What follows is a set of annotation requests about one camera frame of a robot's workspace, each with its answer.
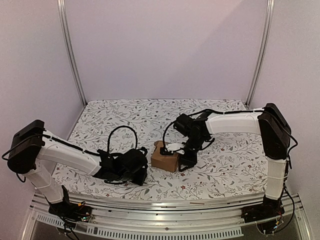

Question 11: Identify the brown cardboard box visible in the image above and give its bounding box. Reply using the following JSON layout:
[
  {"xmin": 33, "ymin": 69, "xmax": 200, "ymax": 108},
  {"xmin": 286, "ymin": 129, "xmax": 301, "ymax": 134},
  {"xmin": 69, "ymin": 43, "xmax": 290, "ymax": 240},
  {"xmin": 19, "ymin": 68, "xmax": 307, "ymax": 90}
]
[{"xmin": 150, "ymin": 140, "xmax": 179, "ymax": 173}]

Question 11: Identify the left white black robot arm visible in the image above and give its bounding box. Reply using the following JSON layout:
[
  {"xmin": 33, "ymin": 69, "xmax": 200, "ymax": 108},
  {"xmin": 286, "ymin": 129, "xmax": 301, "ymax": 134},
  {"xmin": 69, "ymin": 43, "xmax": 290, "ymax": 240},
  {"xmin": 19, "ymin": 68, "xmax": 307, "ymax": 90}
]
[{"xmin": 2, "ymin": 119, "xmax": 148, "ymax": 217}]

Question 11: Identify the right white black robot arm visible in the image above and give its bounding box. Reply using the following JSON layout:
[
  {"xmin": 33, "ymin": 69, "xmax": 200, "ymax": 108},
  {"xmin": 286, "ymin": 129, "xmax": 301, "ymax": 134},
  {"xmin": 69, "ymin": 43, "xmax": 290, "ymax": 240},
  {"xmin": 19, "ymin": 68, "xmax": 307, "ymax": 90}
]
[{"xmin": 166, "ymin": 103, "xmax": 298, "ymax": 218}]

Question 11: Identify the floral patterned table mat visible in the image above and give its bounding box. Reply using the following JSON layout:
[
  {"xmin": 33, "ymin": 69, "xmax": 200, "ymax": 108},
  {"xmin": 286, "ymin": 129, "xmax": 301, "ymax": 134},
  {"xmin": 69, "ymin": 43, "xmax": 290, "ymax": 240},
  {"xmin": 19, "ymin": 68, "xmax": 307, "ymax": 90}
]
[{"xmin": 52, "ymin": 99, "xmax": 267, "ymax": 201}]

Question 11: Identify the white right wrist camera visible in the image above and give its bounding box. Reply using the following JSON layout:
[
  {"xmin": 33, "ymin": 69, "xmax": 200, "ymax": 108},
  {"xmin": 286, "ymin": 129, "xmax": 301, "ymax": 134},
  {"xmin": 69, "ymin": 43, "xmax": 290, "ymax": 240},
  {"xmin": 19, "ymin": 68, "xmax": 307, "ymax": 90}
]
[{"xmin": 160, "ymin": 143, "xmax": 185, "ymax": 156}]

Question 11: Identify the aluminium front rail frame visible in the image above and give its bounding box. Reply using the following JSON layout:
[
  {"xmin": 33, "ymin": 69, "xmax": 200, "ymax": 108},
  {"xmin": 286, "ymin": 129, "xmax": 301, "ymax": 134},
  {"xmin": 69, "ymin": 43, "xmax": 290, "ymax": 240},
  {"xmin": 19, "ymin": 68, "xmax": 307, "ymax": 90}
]
[{"xmin": 21, "ymin": 191, "xmax": 313, "ymax": 240}]

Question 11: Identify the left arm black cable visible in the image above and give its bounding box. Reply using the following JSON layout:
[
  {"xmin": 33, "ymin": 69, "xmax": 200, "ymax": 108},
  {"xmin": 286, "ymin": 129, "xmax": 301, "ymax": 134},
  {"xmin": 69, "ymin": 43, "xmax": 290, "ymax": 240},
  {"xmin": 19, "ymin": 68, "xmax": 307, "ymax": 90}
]
[{"xmin": 106, "ymin": 125, "xmax": 139, "ymax": 156}]

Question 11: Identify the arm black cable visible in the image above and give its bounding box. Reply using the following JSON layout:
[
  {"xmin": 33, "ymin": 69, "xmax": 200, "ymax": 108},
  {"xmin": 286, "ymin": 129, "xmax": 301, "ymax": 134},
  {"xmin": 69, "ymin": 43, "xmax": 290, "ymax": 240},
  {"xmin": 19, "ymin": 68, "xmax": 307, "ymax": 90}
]
[
  {"xmin": 162, "ymin": 108, "xmax": 266, "ymax": 151},
  {"xmin": 106, "ymin": 125, "xmax": 139, "ymax": 156}
]

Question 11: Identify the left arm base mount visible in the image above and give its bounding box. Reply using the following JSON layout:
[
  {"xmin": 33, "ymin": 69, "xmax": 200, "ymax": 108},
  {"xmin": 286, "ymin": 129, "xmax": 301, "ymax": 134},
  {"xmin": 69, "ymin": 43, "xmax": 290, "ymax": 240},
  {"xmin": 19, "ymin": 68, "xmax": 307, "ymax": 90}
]
[{"xmin": 47, "ymin": 185, "xmax": 93, "ymax": 222}]

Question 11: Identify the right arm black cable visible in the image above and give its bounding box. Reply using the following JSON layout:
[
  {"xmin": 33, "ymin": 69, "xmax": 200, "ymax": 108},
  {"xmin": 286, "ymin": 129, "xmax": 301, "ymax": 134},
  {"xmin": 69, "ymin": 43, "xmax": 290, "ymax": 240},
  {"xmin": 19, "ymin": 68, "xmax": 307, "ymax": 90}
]
[{"xmin": 162, "ymin": 108, "xmax": 266, "ymax": 151}]

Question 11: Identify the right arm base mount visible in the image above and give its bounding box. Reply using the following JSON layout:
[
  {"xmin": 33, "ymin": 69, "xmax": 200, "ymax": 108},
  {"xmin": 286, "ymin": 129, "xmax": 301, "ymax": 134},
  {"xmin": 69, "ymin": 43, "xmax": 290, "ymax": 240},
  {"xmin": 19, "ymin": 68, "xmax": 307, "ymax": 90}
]
[{"xmin": 241, "ymin": 195, "xmax": 285, "ymax": 223}]

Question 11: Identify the right aluminium corner post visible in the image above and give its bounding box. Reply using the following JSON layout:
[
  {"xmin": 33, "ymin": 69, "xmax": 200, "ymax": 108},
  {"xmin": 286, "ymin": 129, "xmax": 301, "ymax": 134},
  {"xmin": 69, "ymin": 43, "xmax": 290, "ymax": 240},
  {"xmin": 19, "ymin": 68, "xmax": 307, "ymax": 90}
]
[{"xmin": 245, "ymin": 0, "xmax": 275, "ymax": 108}]

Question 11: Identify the aluminium corner post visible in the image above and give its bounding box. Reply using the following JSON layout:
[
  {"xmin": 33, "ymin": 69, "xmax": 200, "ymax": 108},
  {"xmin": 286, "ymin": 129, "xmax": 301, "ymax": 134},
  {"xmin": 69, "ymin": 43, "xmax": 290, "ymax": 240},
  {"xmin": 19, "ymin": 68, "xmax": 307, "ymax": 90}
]
[
  {"xmin": 245, "ymin": 0, "xmax": 275, "ymax": 108},
  {"xmin": 57, "ymin": 0, "xmax": 88, "ymax": 107}
]

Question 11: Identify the left aluminium corner post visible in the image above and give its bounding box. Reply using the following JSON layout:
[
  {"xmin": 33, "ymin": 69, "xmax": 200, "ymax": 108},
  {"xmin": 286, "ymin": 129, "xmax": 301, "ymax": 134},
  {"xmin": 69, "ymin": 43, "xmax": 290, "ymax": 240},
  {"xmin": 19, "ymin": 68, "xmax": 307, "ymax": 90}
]
[{"xmin": 57, "ymin": 0, "xmax": 88, "ymax": 107}]

